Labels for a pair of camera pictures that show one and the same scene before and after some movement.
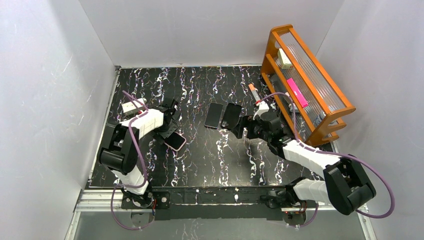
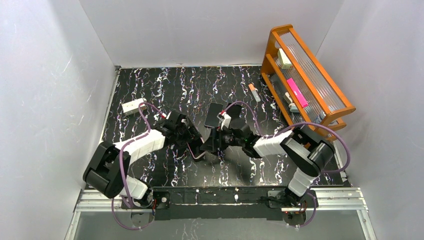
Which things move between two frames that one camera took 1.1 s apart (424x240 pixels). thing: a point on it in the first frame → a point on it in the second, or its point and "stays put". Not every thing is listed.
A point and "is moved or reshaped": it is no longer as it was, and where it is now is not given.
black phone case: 231,116 stays put
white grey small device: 288,101 stays put
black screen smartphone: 213,115 stays put
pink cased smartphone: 175,141 is moved or reshaped
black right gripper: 242,123 → 216,138
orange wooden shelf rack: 310,97 stays put
